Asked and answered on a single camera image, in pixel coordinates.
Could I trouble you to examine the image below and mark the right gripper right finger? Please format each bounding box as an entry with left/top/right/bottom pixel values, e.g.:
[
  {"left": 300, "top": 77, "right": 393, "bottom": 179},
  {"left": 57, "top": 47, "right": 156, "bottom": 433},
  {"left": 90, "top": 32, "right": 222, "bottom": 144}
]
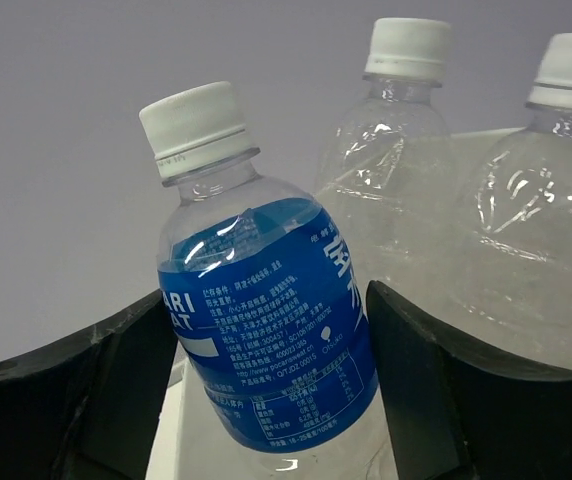
[{"left": 366, "top": 281, "right": 572, "bottom": 479}]

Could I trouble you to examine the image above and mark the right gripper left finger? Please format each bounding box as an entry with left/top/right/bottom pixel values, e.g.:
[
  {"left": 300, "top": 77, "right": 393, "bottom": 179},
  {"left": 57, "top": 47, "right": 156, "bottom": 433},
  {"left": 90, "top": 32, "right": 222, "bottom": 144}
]
[{"left": 0, "top": 291, "right": 177, "bottom": 479}]

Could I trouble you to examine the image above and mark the clear bottle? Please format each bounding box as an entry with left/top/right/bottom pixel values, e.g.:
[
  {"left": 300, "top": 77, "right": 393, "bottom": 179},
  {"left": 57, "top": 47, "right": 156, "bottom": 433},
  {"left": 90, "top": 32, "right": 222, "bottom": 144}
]
[
  {"left": 314, "top": 18, "right": 460, "bottom": 294},
  {"left": 444, "top": 33, "right": 572, "bottom": 370}
]

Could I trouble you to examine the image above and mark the blue label plastic bottle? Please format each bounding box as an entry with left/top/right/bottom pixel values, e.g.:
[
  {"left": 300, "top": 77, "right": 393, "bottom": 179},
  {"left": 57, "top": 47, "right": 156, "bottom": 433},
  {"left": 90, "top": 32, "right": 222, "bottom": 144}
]
[{"left": 138, "top": 80, "right": 400, "bottom": 480}]

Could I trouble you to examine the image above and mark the white octagonal plastic bin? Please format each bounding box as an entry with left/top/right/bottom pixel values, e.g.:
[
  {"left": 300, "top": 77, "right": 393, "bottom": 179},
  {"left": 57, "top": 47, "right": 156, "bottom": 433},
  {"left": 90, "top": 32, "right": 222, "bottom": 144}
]
[{"left": 145, "top": 127, "right": 522, "bottom": 480}]

